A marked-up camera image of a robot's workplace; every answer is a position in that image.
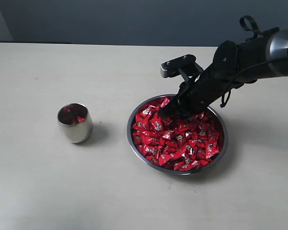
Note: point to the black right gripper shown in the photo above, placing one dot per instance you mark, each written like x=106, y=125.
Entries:
x=193, y=98

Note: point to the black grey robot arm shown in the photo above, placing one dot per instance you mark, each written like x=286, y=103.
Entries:
x=264, y=55

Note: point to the metal bowl of red candies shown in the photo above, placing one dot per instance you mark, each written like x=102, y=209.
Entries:
x=223, y=140

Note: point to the pile of red candies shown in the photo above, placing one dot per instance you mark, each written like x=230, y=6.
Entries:
x=175, y=144

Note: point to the stainless steel cup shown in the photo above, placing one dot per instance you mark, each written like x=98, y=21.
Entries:
x=77, y=133

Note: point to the candies inside cup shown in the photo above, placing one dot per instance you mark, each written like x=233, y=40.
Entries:
x=72, y=114

